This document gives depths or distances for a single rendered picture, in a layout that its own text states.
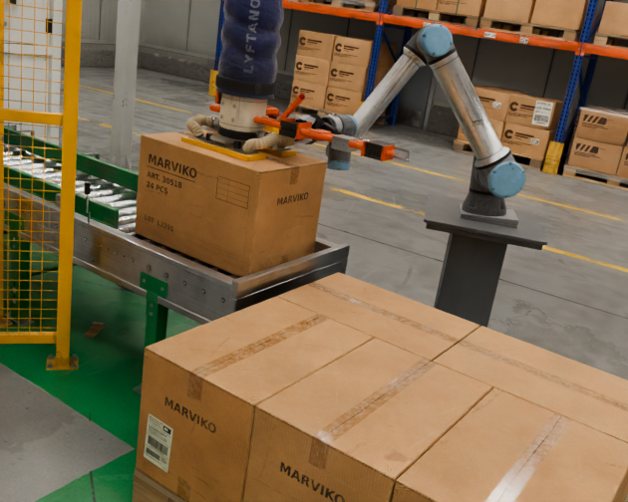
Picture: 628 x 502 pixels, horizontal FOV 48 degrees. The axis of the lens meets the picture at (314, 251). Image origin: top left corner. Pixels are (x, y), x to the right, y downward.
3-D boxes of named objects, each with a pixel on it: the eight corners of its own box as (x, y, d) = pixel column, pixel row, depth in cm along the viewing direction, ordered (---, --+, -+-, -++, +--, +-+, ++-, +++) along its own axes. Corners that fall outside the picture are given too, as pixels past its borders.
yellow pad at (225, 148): (179, 141, 266) (180, 128, 265) (198, 139, 274) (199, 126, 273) (248, 161, 249) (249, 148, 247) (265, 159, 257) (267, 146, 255)
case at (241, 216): (134, 233, 281) (141, 133, 268) (203, 218, 313) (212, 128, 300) (248, 281, 250) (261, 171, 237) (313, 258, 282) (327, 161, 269)
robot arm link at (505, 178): (519, 180, 294) (440, 16, 275) (534, 188, 277) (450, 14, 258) (487, 198, 296) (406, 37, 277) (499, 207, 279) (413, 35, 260)
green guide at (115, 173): (-11, 137, 396) (-11, 122, 394) (6, 136, 405) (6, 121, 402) (194, 213, 315) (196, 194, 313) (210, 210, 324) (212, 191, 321)
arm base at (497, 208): (459, 205, 316) (462, 183, 314) (500, 208, 316) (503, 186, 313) (465, 213, 298) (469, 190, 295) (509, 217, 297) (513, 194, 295)
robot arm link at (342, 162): (348, 168, 289) (351, 138, 286) (350, 173, 278) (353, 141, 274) (325, 166, 288) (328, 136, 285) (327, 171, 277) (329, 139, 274)
